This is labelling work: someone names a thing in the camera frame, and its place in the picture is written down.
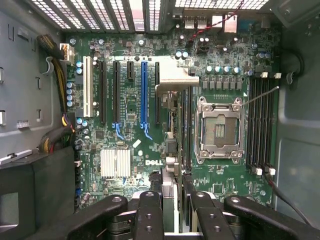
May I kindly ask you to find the green Dell motherboard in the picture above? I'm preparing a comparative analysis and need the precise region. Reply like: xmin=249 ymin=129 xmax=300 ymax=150
xmin=63 ymin=32 xmax=281 ymax=210

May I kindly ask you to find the silver finned chipset heatsink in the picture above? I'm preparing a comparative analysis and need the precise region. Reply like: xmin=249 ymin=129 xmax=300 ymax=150
xmin=100 ymin=149 xmax=132 ymax=180

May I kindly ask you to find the silver CPU socket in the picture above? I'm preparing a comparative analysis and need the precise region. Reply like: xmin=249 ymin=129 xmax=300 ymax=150
xmin=196 ymin=96 xmax=245 ymax=165

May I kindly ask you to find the black RAM slot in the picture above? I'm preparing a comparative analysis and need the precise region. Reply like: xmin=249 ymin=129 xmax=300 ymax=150
xmin=262 ymin=77 xmax=276 ymax=176
xmin=182 ymin=86 xmax=194 ymax=172
xmin=249 ymin=76 xmax=263 ymax=176
xmin=268 ymin=72 xmax=282 ymax=173
xmin=255 ymin=72 xmax=269 ymax=173

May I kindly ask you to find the black plastic drive bay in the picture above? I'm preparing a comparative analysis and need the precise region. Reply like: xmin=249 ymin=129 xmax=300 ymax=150
xmin=0 ymin=146 xmax=76 ymax=240

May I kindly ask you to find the long black expansion slot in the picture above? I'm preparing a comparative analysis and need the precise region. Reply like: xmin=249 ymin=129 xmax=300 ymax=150
xmin=99 ymin=58 xmax=107 ymax=125
xmin=154 ymin=61 xmax=161 ymax=125

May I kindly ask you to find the blue expansion slot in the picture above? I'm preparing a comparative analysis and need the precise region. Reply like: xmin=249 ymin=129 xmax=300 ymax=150
xmin=140 ymin=61 xmax=154 ymax=141

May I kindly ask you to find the silver socket locking lever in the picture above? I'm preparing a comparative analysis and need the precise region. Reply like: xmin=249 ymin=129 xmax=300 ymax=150
xmin=241 ymin=85 xmax=280 ymax=107

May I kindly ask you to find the white PCI expansion slot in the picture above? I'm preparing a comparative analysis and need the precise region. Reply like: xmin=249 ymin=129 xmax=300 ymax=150
xmin=83 ymin=56 xmax=94 ymax=118

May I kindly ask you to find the short black expansion slot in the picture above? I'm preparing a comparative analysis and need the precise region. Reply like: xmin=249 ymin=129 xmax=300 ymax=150
xmin=126 ymin=60 xmax=135 ymax=81

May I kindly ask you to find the grey metal PC case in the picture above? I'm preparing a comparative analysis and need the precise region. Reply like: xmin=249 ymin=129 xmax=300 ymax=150
xmin=0 ymin=0 xmax=320 ymax=240

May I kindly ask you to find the white power connector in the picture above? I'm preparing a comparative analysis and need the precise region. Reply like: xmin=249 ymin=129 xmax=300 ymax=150
xmin=59 ymin=42 xmax=76 ymax=65

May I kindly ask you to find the silver rear port block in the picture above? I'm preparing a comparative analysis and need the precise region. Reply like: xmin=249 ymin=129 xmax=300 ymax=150
xmin=172 ymin=7 xmax=238 ymax=35

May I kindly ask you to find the thin black cable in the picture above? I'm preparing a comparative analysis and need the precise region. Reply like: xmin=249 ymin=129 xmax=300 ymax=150
xmin=262 ymin=171 xmax=311 ymax=225

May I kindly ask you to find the black yellow power cable bundle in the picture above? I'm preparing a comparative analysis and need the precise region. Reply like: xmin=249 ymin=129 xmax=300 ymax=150
xmin=36 ymin=34 xmax=76 ymax=154

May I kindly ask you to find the black round cable holder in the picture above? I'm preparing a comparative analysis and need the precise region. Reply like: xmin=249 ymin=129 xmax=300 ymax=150
xmin=279 ymin=49 xmax=305 ymax=85

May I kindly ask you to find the grey plastic cable clip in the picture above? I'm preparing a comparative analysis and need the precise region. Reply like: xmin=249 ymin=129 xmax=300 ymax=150
xmin=41 ymin=56 xmax=55 ymax=76

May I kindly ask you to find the red black twisted wire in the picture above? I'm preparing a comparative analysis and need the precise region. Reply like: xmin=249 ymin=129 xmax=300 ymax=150
xmin=187 ymin=0 xmax=245 ymax=43

